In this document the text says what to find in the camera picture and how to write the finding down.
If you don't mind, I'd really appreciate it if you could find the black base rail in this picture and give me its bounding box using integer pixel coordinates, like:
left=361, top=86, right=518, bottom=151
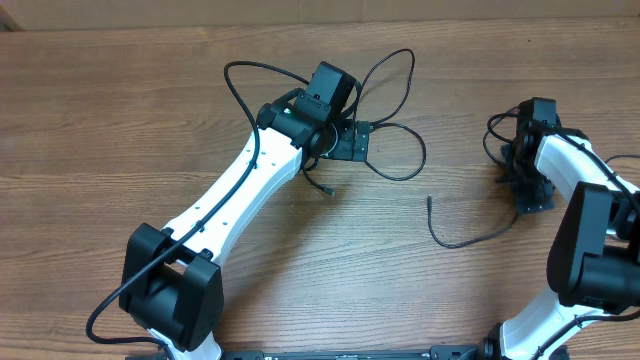
left=221, top=345, right=477, bottom=360

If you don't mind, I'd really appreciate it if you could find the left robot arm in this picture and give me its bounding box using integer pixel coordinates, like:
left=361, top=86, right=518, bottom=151
left=119, top=62, right=361, bottom=359

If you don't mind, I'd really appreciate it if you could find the black USB cable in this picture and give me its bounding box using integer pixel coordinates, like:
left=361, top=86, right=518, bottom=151
left=301, top=47, right=428, bottom=197

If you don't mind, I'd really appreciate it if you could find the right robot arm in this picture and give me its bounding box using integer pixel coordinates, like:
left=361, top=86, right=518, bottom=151
left=478, top=97, right=639, bottom=359

